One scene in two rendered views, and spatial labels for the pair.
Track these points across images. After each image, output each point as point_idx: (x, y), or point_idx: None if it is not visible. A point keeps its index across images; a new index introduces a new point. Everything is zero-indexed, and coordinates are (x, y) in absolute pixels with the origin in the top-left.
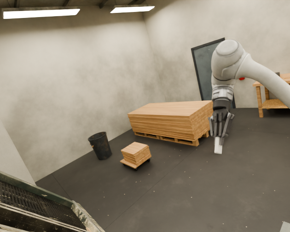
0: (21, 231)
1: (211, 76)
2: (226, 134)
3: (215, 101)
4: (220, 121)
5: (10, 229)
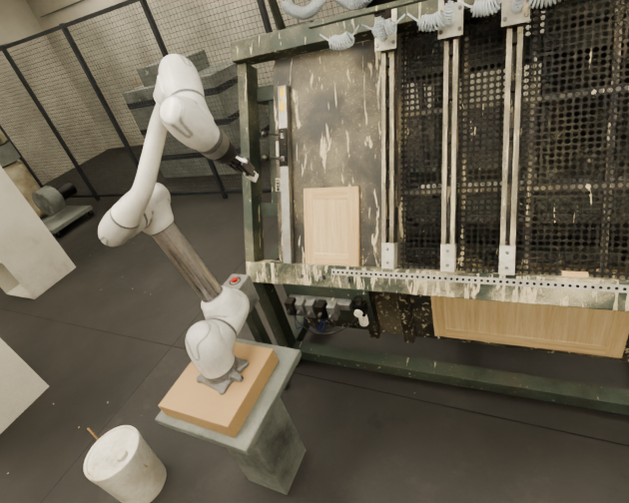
0: (453, 111)
1: (207, 111)
2: None
3: None
4: None
5: (452, 99)
